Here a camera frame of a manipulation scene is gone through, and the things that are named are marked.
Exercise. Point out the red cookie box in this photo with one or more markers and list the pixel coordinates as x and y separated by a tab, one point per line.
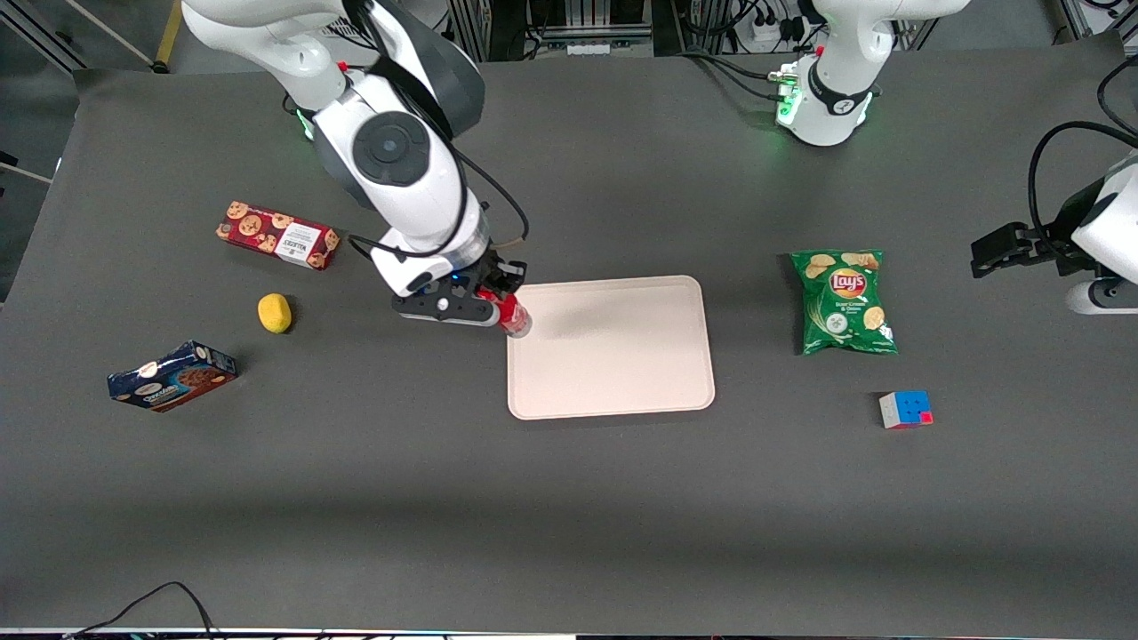
277	236

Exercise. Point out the yellow pole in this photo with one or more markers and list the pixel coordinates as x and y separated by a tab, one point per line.
169	36

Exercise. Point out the green Lays chips bag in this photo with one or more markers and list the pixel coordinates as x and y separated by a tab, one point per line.
846	302

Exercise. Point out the white power strip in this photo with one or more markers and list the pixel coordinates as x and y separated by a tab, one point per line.
772	31

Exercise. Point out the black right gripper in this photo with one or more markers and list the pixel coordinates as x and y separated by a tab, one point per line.
494	269

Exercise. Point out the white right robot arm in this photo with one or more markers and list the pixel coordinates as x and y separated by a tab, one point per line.
391	151

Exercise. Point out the colourful puzzle cube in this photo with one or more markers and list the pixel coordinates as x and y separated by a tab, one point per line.
905	410

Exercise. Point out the blue chocolate cookie box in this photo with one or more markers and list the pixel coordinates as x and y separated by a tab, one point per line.
173	378

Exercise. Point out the beige plastic tray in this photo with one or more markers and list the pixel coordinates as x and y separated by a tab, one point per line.
613	351

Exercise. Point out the yellow lemon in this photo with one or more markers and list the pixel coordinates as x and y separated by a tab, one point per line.
275	313

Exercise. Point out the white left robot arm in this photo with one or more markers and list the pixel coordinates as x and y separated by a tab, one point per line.
827	116

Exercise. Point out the red coke bottle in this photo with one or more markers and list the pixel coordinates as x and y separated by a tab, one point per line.
516	320

